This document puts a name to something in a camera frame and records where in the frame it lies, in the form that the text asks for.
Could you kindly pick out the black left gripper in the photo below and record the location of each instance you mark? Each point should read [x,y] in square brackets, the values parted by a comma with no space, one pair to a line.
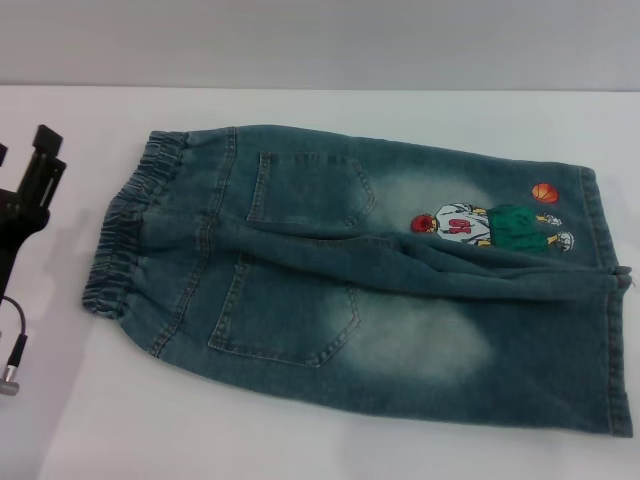
[20,235]

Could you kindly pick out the blue denim shorts with cartoon patch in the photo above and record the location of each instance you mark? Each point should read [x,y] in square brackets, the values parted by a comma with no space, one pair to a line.
[310,280]

